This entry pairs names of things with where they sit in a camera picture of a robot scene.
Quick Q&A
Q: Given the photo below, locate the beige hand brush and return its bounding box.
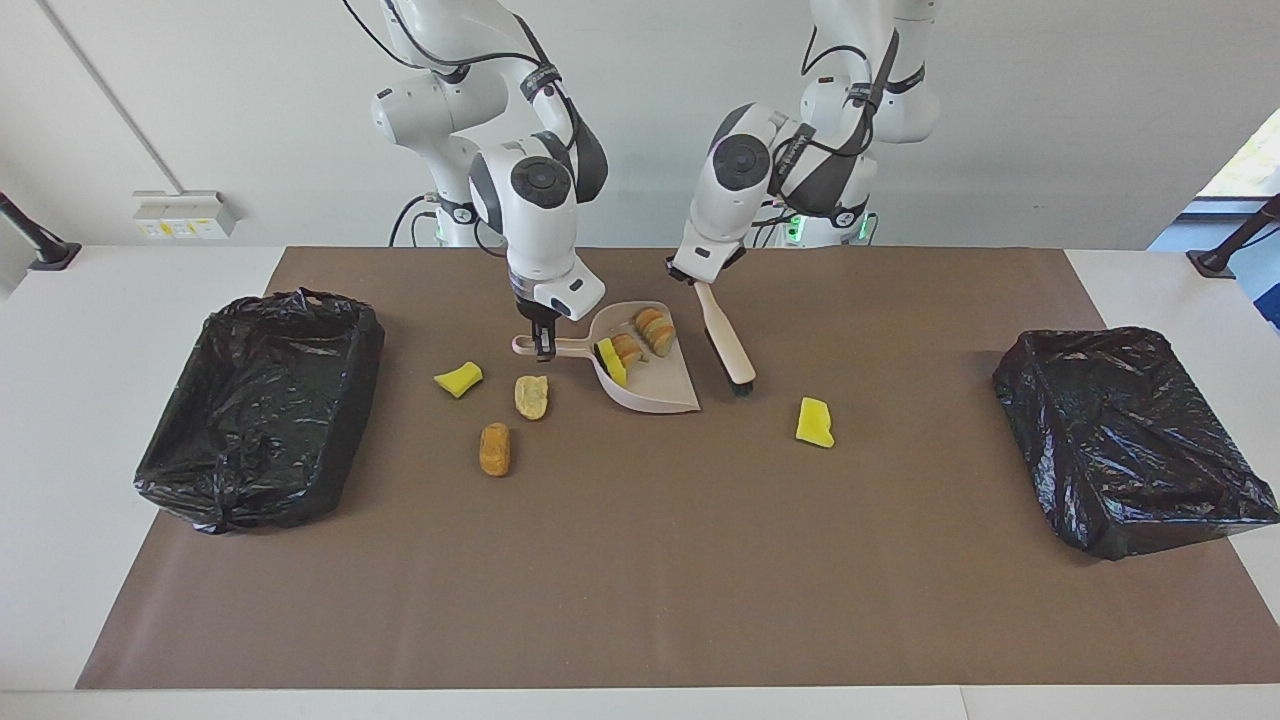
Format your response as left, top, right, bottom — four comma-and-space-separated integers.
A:
693, 281, 757, 397

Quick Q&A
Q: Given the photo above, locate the beige plastic dustpan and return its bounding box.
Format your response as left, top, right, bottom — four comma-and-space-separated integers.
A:
512, 301, 703, 415

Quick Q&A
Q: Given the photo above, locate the yellow sponge piece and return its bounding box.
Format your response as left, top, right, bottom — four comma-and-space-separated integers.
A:
433, 361, 484, 399
795, 397, 836, 449

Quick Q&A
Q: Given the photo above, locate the black bag-lined bin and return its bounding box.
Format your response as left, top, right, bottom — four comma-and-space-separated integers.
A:
992, 326, 1280, 561
134, 288, 386, 534

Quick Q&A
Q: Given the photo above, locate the brown bread roll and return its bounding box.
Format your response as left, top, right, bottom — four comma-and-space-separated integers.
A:
478, 422, 512, 478

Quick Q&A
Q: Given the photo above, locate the brown paper table mat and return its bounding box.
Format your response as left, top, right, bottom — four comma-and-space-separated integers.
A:
77, 247, 1280, 689

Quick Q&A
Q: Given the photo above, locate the black stand foot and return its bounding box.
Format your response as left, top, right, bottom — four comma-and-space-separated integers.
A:
1186, 193, 1280, 279
0, 192, 83, 271

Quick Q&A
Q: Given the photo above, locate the black left base cable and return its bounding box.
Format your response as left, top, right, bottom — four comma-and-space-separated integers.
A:
752, 198, 801, 248

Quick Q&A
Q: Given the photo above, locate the black base cable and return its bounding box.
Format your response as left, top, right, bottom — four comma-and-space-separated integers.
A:
752, 198, 801, 248
388, 193, 441, 248

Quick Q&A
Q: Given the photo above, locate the black right base cable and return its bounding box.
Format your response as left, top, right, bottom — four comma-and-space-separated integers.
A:
388, 193, 441, 248

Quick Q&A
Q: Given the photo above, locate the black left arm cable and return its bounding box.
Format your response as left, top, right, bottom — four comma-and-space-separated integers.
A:
798, 20, 901, 216

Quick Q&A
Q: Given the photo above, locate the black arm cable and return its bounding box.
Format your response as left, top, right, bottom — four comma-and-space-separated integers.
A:
798, 20, 901, 216
340, 0, 591, 126

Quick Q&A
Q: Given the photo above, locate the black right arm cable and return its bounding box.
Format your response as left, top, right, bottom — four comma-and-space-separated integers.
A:
340, 0, 591, 126

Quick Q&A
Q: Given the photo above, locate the white wall socket box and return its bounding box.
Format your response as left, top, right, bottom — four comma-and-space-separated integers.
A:
132, 190, 241, 239

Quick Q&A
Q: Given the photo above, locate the grey wall conduit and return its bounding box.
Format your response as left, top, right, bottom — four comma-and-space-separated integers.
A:
38, 0, 169, 196

